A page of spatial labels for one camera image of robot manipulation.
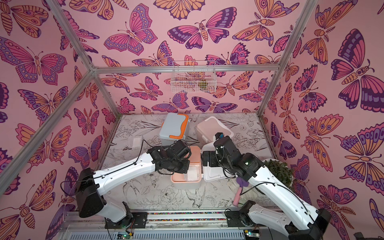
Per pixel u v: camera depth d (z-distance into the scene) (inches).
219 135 25.1
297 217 15.1
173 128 36.3
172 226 28.7
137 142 40.8
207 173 30.4
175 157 23.0
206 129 36.5
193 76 37.5
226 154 20.1
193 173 31.3
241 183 32.8
